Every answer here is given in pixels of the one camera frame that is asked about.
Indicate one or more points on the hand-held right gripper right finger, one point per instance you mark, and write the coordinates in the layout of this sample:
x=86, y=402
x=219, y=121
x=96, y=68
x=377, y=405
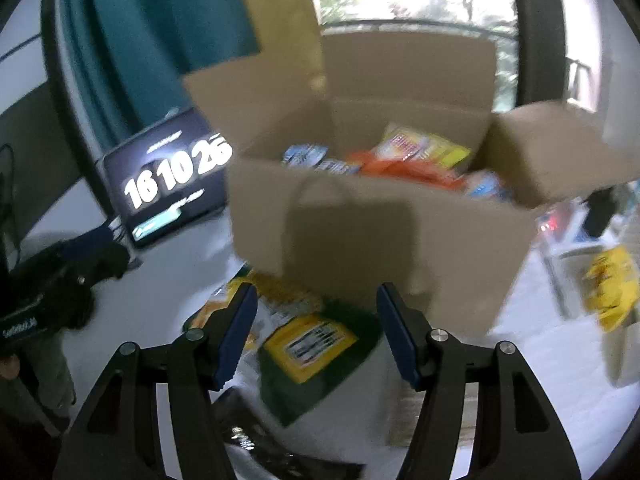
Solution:
x=400, y=335

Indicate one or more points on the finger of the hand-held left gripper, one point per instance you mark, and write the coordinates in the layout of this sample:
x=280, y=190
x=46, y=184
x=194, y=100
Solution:
x=97, y=255

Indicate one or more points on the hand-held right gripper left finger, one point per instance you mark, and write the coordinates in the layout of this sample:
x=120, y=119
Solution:
x=237, y=335

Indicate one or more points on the green and yellow snack bag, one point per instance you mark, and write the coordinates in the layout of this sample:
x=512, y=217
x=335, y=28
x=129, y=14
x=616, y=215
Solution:
x=310, y=345

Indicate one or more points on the cardboard box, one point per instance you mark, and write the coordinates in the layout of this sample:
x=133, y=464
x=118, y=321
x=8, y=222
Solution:
x=350, y=240

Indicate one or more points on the orange chips bag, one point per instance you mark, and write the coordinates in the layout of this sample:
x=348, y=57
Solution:
x=405, y=170

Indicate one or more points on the light blue snack package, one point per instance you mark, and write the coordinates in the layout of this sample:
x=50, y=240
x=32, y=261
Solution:
x=487, y=185

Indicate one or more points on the yellow chips bag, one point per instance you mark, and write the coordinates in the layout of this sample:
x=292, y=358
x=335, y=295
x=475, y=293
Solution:
x=425, y=147

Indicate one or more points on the blue and yellow candy bag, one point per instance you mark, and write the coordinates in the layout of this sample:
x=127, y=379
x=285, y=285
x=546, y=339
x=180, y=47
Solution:
x=305, y=155

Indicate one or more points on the person's left hand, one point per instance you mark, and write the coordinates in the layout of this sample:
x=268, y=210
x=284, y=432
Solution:
x=7, y=367

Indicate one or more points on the tablet with clock display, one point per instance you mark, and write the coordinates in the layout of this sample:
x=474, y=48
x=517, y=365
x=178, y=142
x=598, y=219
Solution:
x=165, y=180

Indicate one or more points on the black foil snack packet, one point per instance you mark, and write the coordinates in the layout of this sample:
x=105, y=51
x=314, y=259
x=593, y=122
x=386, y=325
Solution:
x=280, y=465

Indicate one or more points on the yellow crumpled wrapper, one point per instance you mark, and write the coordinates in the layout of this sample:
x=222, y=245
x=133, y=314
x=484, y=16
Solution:
x=612, y=285

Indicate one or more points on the black power adapter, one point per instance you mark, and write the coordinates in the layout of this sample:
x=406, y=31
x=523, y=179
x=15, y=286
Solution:
x=600, y=210

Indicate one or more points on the teal curtain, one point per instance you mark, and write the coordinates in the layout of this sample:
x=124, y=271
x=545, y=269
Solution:
x=150, y=20

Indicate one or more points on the tan curtain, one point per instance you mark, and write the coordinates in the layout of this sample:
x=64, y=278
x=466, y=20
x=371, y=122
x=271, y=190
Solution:
x=280, y=10

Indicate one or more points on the black window frame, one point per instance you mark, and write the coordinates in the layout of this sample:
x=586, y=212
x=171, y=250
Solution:
x=540, y=20

